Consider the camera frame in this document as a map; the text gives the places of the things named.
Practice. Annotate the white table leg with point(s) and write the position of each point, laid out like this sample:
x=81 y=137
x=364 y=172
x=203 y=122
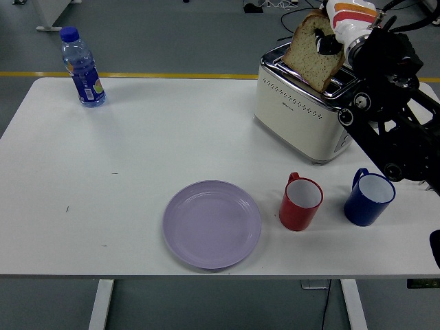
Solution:
x=354 y=306
x=101 y=306

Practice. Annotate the white furniture foot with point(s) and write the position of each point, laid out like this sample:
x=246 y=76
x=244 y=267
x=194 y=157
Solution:
x=48 y=13

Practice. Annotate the black under-table control box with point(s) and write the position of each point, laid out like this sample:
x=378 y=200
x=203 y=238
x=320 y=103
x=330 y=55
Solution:
x=423 y=283

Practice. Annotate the grey under-table bracket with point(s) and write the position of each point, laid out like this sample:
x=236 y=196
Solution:
x=314 y=284

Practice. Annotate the cream and chrome toaster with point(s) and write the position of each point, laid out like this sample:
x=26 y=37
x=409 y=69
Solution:
x=299 y=117

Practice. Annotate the blue mug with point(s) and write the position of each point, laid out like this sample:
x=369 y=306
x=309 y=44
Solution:
x=362 y=209

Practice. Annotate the bread slice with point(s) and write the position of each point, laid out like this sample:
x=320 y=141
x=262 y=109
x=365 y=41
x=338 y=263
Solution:
x=306 y=65

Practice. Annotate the clear blue-label water bottle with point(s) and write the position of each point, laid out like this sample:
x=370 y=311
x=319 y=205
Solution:
x=86 y=79

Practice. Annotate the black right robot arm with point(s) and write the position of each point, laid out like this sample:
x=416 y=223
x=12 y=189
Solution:
x=388 y=103

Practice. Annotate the purple plastic plate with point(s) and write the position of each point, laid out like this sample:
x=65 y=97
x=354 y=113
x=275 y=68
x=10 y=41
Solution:
x=211 y=225

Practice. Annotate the red mug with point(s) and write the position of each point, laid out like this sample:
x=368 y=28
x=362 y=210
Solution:
x=295 y=216

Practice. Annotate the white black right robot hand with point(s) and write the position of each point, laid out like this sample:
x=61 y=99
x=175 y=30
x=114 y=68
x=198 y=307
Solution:
x=350 y=20

